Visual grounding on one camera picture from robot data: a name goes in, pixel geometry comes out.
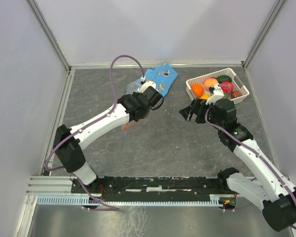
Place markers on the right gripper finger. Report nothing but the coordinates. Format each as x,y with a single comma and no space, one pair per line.
195,105
187,112

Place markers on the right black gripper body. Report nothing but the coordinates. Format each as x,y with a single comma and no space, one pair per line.
204,105

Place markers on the orange fruit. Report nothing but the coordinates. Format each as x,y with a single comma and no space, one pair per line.
197,90

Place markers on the blue patterned cloth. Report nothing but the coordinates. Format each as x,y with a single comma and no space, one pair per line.
163,76

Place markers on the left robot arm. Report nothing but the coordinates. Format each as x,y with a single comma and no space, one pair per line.
70,142

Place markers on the clear zip top bag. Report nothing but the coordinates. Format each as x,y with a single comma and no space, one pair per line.
131,87

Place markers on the green watermelon ball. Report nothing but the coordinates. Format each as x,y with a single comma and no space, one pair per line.
226,96

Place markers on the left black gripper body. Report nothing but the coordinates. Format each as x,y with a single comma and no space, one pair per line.
146,114

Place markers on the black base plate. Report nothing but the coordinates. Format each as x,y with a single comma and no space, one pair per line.
158,189

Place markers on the red apple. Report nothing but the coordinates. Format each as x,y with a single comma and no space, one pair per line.
227,87

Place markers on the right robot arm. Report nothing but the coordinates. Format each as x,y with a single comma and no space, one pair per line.
273,194

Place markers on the dark green avocado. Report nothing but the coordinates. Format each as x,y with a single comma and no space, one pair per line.
224,78

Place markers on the yellow lemon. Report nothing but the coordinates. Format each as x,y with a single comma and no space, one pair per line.
205,97

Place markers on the peach fruit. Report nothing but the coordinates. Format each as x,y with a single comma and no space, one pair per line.
209,83

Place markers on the brown kiwi fruit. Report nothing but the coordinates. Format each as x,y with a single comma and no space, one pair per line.
236,94

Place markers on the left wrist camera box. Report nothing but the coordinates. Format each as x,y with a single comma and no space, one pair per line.
145,84

